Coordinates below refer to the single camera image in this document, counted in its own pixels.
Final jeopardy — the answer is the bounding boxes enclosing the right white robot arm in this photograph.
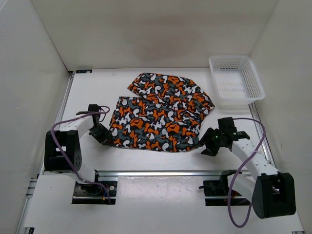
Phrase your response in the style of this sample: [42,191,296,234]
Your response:
[197,117,296,219]

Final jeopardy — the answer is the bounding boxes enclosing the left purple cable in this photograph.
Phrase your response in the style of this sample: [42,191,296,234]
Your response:
[52,105,112,205]

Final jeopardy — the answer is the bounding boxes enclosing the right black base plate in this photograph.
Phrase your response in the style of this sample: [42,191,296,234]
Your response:
[198,180,250,207]

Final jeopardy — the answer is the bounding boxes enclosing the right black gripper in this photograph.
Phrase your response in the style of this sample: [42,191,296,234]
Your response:
[194,127,224,156]

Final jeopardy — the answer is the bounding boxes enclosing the white plastic basket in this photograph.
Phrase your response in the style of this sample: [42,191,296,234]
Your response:
[209,55,265,110]

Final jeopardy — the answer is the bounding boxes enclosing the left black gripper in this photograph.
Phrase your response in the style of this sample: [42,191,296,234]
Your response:
[89,123,114,146]

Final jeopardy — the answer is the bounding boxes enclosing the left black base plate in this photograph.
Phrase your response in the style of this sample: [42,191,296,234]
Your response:
[72,176,118,205]

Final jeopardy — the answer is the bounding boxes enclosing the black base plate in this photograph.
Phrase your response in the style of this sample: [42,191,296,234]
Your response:
[72,176,118,205]
[198,180,250,207]

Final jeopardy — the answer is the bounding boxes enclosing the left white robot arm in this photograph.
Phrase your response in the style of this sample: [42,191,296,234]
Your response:
[44,104,112,195]

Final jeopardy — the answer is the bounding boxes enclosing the orange camouflage shorts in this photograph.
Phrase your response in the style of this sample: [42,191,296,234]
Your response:
[108,73,215,153]

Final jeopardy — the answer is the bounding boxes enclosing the aluminium front rail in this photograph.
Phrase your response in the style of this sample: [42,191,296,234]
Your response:
[46,170,276,177]

